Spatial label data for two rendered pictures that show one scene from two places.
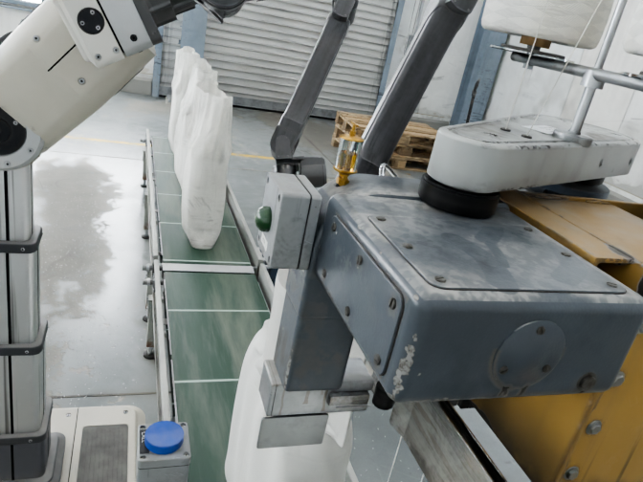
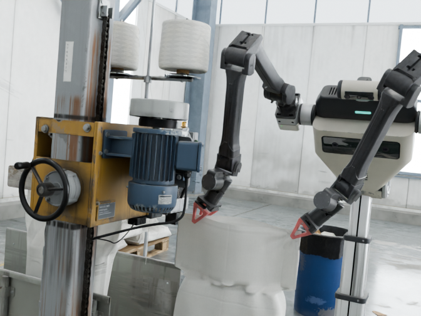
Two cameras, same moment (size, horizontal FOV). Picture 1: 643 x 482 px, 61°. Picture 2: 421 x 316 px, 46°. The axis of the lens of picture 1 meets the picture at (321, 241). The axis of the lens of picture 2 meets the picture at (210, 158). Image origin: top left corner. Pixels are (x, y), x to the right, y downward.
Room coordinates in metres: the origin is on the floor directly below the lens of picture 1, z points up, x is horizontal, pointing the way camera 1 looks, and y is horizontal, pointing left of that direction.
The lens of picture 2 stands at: (2.14, -1.31, 1.34)
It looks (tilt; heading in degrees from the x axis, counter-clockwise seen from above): 3 degrees down; 136
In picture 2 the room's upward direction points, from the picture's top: 5 degrees clockwise
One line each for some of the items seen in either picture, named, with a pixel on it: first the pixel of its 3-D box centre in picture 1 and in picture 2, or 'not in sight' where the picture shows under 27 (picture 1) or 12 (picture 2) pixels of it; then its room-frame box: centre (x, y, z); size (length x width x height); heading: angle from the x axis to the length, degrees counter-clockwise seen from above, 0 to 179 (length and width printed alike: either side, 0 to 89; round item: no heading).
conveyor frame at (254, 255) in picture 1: (188, 189); not in sight; (3.20, 0.87, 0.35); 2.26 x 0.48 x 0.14; 22
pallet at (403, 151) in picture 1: (391, 142); not in sight; (6.66, -0.59, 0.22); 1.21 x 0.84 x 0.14; 112
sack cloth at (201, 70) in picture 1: (195, 125); not in sight; (3.25, 0.88, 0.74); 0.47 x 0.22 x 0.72; 23
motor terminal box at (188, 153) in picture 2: not in sight; (189, 159); (1.00, -0.30, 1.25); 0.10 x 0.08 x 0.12; 137
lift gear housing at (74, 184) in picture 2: not in sight; (61, 187); (0.78, -0.60, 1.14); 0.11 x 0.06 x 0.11; 22
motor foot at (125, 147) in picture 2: not in sight; (126, 145); (0.86, -0.44, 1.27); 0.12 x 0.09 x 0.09; 112
